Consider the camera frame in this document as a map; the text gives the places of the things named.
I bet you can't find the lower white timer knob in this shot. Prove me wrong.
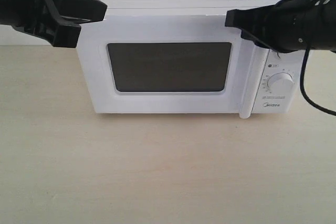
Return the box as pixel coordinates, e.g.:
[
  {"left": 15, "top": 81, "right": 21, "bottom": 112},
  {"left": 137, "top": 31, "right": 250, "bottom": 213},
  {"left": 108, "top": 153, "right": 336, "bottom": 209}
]
[{"left": 267, "top": 72, "right": 294, "bottom": 94}]

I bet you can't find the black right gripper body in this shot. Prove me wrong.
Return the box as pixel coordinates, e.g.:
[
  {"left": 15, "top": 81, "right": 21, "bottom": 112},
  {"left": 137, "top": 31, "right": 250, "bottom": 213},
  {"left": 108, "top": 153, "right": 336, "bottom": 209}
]
[{"left": 278, "top": 0, "right": 335, "bottom": 53}]

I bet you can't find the white microwave door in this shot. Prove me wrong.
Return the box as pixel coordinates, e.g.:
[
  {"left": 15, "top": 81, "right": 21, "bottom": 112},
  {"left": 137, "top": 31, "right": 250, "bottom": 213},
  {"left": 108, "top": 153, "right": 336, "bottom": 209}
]
[{"left": 77, "top": 16, "right": 268, "bottom": 114}]

